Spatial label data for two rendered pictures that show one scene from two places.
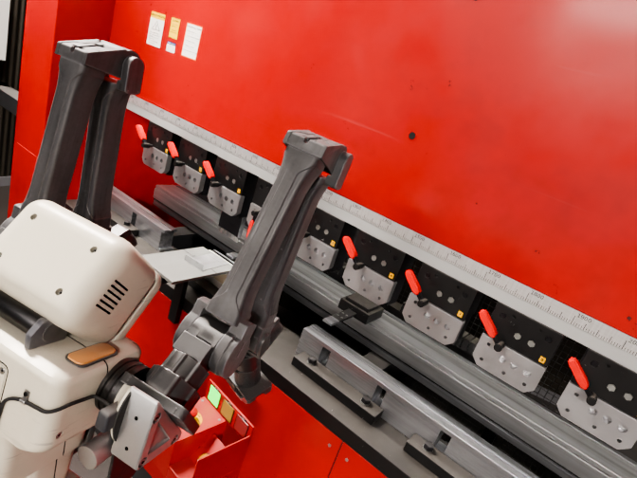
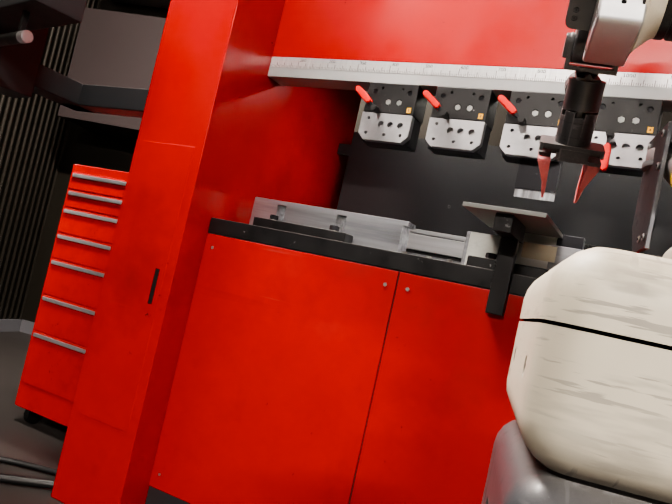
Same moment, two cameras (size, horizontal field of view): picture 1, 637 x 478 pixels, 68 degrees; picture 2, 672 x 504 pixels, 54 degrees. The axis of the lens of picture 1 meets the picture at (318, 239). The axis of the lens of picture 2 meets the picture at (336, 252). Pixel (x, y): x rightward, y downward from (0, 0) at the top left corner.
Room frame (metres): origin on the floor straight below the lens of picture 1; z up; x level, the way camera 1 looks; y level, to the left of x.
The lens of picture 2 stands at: (-0.05, 0.89, 0.76)
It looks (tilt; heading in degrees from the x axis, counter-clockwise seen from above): 3 degrees up; 355
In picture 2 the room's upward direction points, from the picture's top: 13 degrees clockwise
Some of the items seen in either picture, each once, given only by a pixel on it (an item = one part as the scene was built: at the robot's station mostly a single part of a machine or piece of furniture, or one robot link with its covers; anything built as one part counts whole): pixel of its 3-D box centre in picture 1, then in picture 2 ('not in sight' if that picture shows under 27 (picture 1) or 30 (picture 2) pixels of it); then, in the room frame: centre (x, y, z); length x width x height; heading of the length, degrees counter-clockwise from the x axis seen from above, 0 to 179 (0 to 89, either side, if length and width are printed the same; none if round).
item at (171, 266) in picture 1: (189, 264); (515, 220); (1.40, 0.38, 1.00); 0.26 x 0.18 x 0.01; 148
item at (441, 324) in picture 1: (443, 302); not in sight; (1.12, -0.35, 1.26); 0.15 x 0.09 x 0.17; 58
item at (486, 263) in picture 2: (210, 291); (530, 273); (1.46, 0.30, 0.89); 0.30 x 0.05 x 0.03; 58
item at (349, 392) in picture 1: (335, 385); not in sight; (1.16, -0.18, 0.89); 0.30 x 0.05 x 0.03; 58
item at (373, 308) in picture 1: (350, 310); not in sight; (1.41, -0.17, 1.01); 0.26 x 0.12 x 0.05; 148
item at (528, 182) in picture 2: (231, 224); (537, 180); (1.53, 0.30, 1.13); 0.10 x 0.02 x 0.10; 58
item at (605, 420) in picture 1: (609, 394); not in sight; (0.91, -0.69, 1.26); 0.15 x 0.09 x 0.17; 58
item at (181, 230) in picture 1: (211, 240); not in sight; (2.09, 0.49, 0.81); 0.64 x 0.08 x 0.14; 148
